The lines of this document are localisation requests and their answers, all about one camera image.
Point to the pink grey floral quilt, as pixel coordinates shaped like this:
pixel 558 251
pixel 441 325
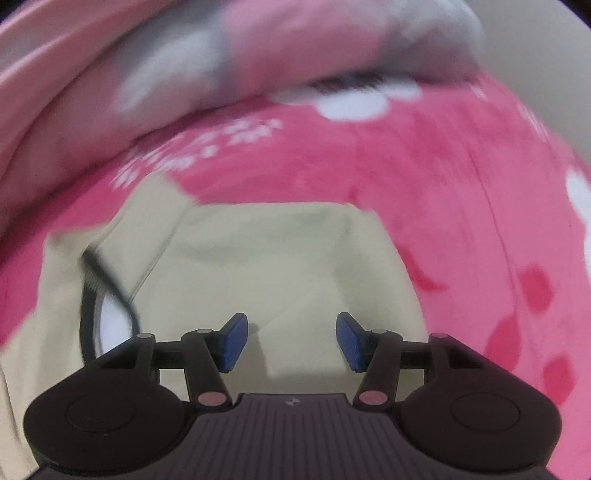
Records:
pixel 277 46

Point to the pink flower-print blanket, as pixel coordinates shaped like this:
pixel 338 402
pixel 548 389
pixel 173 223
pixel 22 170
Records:
pixel 415 175

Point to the cream zip jacket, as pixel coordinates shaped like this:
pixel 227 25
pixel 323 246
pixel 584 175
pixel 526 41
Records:
pixel 277 258

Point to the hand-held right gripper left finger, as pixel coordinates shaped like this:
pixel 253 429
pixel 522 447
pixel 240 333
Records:
pixel 233 341

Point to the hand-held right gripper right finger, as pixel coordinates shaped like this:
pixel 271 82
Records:
pixel 351 341

